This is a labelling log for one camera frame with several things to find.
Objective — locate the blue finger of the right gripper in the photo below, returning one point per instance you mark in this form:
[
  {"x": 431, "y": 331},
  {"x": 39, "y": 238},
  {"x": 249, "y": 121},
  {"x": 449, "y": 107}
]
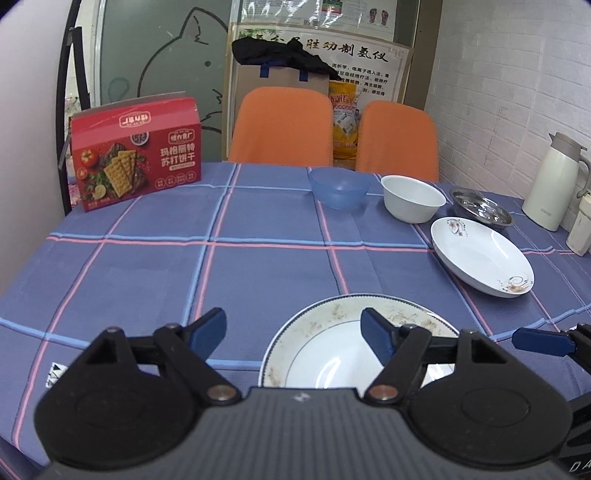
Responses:
[{"x": 544, "y": 342}]

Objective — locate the brown paper bag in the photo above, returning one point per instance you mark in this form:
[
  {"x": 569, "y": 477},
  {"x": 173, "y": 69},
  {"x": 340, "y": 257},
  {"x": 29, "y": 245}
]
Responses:
[{"x": 251, "y": 77}]

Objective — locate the orange chair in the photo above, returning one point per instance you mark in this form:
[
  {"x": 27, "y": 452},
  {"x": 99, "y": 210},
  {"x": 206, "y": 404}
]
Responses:
[
  {"x": 396, "y": 139},
  {"x": 283, "y": 126}
]

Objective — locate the left orange chair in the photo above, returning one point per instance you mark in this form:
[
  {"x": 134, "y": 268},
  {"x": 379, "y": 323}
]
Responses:
[{"x": 283, "y": 126}]

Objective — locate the white thermos jug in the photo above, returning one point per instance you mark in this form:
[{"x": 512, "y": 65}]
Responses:
[{"x": 555, "y": 182}]

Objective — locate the white deep plate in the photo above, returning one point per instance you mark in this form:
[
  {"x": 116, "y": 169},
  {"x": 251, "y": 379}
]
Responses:
[{"x": 482, "y": 258}]

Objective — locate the floral rimmed white plate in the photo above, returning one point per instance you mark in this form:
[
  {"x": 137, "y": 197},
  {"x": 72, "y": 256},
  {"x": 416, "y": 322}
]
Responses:
[{"x": 323, "y": 347}]

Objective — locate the black cloth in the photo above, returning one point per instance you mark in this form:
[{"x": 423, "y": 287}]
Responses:
[{"x": 258, "y": 52}]

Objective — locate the yellow snack bag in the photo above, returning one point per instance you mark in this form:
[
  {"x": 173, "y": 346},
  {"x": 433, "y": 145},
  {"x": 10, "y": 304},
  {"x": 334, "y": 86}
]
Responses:
[{"x": 345, "y": 133}]

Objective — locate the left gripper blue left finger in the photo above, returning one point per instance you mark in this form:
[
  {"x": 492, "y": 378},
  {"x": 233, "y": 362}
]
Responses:
[{"x": 184, "y": 351}]

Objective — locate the right orange chair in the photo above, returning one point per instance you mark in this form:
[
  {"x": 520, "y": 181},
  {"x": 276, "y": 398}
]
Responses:
[{"x": 396, "y": 139}]

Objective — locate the red cracker box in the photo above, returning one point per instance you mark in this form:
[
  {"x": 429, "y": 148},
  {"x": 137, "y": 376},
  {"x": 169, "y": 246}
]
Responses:
[{"x": 135, "y": 147}]

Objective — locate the cream travel cup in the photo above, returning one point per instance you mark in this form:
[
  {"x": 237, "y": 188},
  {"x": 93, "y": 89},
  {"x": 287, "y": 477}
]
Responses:
[{"x": 579, "y": 238}]

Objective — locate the black floor stand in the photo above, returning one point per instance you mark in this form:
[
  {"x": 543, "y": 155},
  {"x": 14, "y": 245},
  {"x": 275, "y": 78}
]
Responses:
[{"x": 71, "y": 92}]

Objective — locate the blue plaid tablecloth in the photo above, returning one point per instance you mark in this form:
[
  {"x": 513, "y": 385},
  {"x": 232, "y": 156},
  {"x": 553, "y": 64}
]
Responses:
[{"x": 252, "y": 240}]

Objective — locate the laminated info poster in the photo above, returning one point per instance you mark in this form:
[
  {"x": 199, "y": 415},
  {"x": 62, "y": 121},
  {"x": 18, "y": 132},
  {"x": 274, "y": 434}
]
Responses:
[{"x": 372, "y": 18}]

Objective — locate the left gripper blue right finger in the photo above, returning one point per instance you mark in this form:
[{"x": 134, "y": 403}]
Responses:
[{"x": 401, "y": 351}]

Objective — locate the stainless steel bowl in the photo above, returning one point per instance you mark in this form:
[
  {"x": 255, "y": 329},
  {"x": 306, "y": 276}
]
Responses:
[{"x": 472, "y": 205}]

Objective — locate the white ribbed bowl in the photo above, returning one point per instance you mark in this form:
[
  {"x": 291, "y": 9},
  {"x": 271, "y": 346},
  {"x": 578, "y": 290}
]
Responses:
[{"x": 411, "y": 200}]

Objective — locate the blue plastic bowl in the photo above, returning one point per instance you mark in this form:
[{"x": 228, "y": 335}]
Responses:
[{"x": 339, "y": 188}]

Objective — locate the cat drawing glass board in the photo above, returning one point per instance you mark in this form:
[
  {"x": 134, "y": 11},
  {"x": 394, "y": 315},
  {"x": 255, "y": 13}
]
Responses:
[{"x": 161, "y": 46}]

